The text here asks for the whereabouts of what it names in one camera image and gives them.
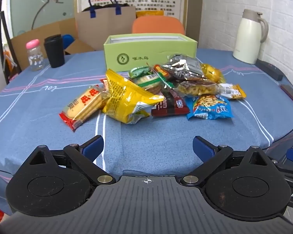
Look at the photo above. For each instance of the whiteboard black frame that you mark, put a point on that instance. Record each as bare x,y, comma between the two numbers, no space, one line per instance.
9,61

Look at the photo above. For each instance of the red orange label snack bar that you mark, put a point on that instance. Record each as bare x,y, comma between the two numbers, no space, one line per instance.
158,69

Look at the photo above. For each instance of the blue plastic object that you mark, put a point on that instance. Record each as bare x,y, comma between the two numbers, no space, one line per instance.
67,39

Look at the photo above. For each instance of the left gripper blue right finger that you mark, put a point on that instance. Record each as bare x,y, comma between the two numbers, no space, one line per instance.
204,149

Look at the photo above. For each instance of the clear packet fried snacks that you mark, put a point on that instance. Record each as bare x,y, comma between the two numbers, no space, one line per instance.
194,88

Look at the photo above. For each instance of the red cracker packet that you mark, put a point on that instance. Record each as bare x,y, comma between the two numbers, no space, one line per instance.
76,112

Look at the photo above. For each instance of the brown paper bag blue handles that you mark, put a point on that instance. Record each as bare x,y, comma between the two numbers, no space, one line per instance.
96,23

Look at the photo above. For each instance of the yellow chip bag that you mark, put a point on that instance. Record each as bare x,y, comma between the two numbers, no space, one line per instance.
127,103

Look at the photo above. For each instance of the blue cookie packet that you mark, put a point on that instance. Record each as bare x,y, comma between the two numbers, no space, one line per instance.
208,107

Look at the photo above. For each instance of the dark red snack packet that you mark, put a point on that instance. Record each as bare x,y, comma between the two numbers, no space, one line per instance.
172,105

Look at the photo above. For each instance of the green biscuit packet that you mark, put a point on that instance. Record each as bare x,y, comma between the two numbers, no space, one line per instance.
153,83

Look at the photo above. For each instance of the black power strip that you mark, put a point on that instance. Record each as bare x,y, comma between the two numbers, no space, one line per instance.
269,69

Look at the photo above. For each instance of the clear bottle pink cap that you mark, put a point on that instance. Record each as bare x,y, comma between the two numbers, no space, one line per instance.
35,55

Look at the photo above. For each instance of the silver foil snack packet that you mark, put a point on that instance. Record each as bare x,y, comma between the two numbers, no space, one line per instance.
184,67

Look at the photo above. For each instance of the black tumbler cup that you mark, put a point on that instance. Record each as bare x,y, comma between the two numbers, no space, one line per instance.
54,50

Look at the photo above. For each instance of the brown cardboard box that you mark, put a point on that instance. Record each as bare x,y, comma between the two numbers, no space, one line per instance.
67,26

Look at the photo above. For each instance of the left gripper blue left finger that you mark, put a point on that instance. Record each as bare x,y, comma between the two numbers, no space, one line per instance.
92,148

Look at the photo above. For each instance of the cream thermos jug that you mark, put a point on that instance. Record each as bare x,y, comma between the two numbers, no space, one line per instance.
252,32

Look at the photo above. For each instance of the orange chair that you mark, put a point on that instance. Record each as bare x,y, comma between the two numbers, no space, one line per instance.
157,24

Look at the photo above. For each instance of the white orange small packet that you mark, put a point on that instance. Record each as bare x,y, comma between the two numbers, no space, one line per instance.
231,91

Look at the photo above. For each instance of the small green candy packet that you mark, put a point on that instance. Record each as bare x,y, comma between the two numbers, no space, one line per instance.
139,72

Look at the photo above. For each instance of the green cardboard box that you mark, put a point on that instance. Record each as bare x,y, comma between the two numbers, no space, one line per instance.
124,52

